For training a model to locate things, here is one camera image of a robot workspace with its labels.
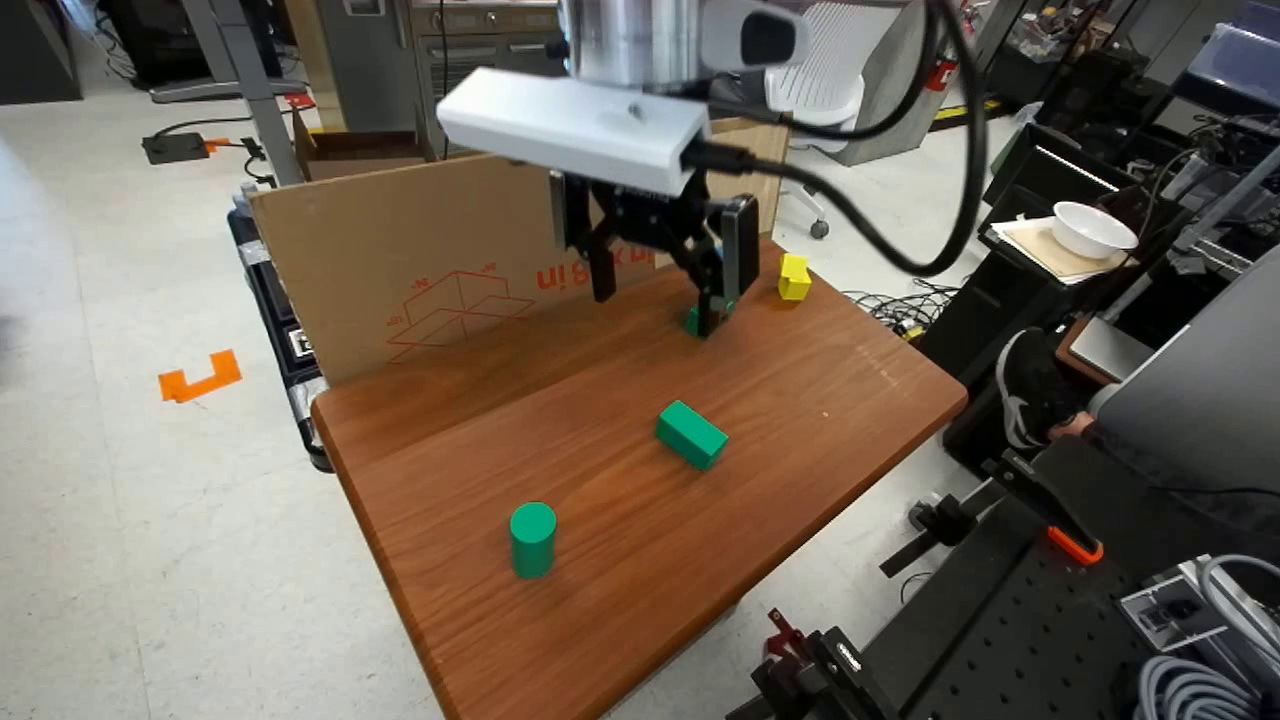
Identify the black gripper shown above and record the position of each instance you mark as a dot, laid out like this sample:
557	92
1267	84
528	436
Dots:
640	214

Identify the green rectangular block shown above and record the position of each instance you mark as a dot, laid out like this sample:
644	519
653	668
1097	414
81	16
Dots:
689	433

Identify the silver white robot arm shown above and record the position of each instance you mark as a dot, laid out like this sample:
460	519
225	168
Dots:
627	32

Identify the small green block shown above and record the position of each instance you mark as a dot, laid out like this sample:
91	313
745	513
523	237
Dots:
693	320

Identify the yellow notched block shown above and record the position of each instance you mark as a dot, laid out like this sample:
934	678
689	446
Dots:
793	276

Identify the green cylinder block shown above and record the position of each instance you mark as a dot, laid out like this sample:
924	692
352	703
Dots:
534	538

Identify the low cardboard box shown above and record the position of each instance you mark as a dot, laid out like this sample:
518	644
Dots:
360	144

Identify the tan board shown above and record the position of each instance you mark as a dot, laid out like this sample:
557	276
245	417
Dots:
1035	250

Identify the white bowl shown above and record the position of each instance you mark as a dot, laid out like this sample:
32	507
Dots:
1090	225

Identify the grey metal table leg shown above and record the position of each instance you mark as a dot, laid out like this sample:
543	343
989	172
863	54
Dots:
245	82

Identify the small black floor device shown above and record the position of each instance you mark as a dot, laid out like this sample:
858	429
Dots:
174	144

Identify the black perforated base board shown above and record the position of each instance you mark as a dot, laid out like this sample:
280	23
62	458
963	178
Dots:
1013	640

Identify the grey flat panel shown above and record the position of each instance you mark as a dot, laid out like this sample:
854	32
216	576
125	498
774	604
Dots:
1187	384

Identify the printed marker tag plate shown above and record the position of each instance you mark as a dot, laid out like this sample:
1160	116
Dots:
1166	604

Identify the white wrist mount box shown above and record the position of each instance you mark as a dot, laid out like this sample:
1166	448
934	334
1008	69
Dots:
572	126

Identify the black cart frame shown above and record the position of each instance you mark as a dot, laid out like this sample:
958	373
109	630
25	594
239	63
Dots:
280	334

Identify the orange floor bracket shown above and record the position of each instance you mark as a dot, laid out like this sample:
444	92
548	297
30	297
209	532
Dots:
201	377

